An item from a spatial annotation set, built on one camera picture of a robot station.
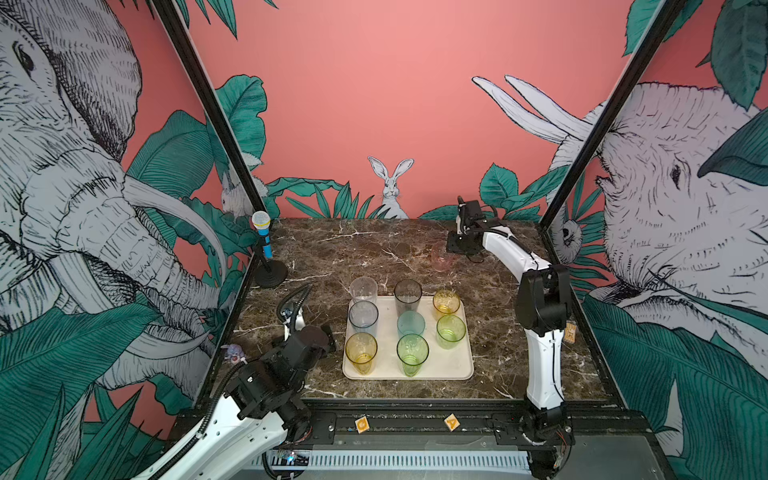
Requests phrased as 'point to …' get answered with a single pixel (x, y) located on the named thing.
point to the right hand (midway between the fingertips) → (448, 241)
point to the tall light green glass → (412, 350)
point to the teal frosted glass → (410, 322)
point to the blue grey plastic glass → (363, 316)
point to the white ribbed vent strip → (382, 460)
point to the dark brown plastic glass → (407, 295)
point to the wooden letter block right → (452, 422)
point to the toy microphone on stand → (273, 272)
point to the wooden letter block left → (362, 424)
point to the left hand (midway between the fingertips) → (316, 326)
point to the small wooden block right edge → (570, 331)
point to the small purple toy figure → (234, 353)
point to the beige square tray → (457, 364)
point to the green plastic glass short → (450, 330)
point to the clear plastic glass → (363, 288)
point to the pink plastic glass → (441, 259)
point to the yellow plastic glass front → (446, 301)
